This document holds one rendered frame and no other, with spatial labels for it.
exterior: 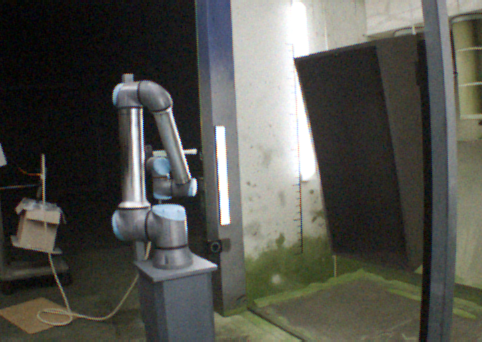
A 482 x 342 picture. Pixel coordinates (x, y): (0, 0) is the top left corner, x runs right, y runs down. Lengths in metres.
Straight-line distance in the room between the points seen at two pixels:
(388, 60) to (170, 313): 1.54
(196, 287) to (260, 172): 1.23
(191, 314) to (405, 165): 1.24
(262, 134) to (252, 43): 0.62
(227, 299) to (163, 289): 1.15
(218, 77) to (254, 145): 0.51
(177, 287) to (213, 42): 1.61
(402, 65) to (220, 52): 1.21
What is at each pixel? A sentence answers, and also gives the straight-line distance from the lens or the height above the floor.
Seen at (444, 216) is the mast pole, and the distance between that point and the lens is 1.16.
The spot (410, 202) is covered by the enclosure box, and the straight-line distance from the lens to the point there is 2.36.
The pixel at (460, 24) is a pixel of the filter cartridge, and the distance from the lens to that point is 3.33.
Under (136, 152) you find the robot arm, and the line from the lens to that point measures 2.09.
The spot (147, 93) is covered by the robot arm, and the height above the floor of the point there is 1.43.
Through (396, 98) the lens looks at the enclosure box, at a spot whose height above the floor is 1.36.
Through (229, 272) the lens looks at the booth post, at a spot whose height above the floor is 0.32.
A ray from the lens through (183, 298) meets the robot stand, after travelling 2.04.
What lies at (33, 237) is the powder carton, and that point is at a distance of 4.00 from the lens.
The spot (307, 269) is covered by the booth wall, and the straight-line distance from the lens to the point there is 3.41.
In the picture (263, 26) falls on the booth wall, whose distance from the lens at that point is 3.18.
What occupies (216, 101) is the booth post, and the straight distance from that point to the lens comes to 2.90.
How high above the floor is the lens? 1.22
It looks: 4 degrees down
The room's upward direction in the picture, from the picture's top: 3 degrees counter-clockwise
